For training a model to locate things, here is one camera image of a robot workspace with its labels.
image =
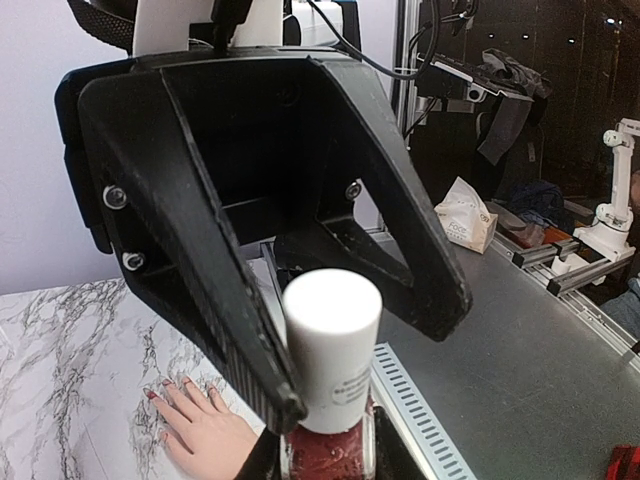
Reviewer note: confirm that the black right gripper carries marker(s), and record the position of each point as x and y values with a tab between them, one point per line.
180	147

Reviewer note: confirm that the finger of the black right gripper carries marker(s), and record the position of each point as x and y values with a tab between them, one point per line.
410	225

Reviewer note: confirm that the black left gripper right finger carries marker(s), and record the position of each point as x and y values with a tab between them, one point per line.
393	458

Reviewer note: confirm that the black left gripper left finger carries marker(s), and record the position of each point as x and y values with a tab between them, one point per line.
263	462

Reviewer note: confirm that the red glitter nail polish bottle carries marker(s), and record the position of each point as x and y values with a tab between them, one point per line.
349	455

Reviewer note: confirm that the white nail polish cap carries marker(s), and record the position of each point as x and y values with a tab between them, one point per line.
332	320

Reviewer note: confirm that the person's bare hand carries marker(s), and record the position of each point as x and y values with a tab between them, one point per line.
204	437

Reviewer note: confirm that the white tissue pack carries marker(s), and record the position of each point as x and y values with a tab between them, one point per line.
465	218

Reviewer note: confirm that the small white background robot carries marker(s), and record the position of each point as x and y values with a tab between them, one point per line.
602	247

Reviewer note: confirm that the dark cloth on mount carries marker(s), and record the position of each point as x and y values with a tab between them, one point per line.
514	109

